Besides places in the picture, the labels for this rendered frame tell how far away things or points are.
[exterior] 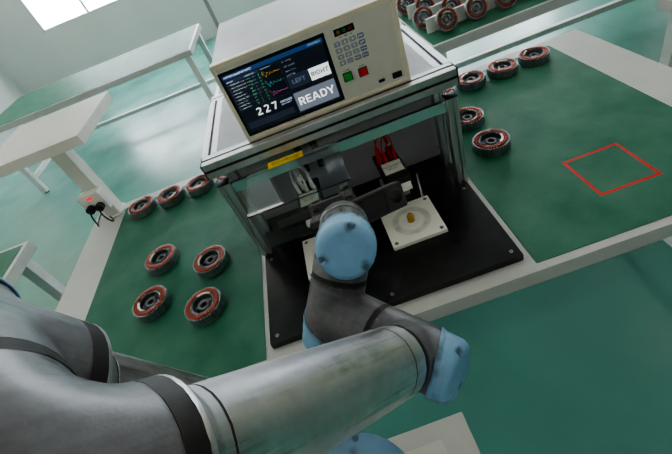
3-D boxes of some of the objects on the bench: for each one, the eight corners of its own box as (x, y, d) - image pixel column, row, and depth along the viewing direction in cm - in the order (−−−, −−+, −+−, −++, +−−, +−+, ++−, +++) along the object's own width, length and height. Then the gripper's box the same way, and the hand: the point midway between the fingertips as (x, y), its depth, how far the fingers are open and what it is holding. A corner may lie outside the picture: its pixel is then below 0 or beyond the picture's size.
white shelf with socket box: (164, 235, 148) (77, 135, 119) (75, 269, 150) (-32, 178, 121) (176, 182, 175) (107, 90, 147) (101, 211, 177) (18, 126, 149)
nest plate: (362, 263, 106) (361, 260, 105) (309, 282, 107) (308, 279, 106) (350, 226, 117) (349, 223, 117) (303, 243, 118) (301, 241, 118)
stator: (166, 285, 127) (159, 278, 125) (177, 304, 119) (170, 297, 117) (134, 309, 123) (127, 302, 121) (144, 330, 115) (136, 323, 113)
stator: (225, 319, 109) (218, 312, 107) (187, 332, 110) (180, 325, 107) (227, 288, 118) (221, 280, 115) (192, 300, 118) (185, 293, 116)
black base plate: (523, 260, 94) (523, 254, 93) (273, 349, 97) (269, 344, 96) (445, 157, 130) (444, 152, 129) (265, 225, 134) (262, 220, 133)
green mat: (266, 359, 96) (266, 359, 96) (41, 439, 99) (40, 439, 99) (256, 158, 169) (256, 157, 169) (126, 208, 172) (126, 208, 172)
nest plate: (448, 231, 105) (447, 228, 104) (394, 251, 105) (393, 248, 105) (427, 197, 116) (427, 194, 115) (379, 215, 117) (378, 212, 116)
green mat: (798, 170, 89) (798, 169, 89) (536, 263, 92) (536, 262, 92) (548, 45, 162) (548, 45, 162) (407, 100, 165) (407, 99, 165)
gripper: (303, 208, 62) (311, 190, 83) (324, 260, 63) (326, 229, 84) (354, 188, 61) (349, 175, 82) (374, 242, 63) (364, 215, 84)
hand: (351, 199), depth 82 cm, fingers closed
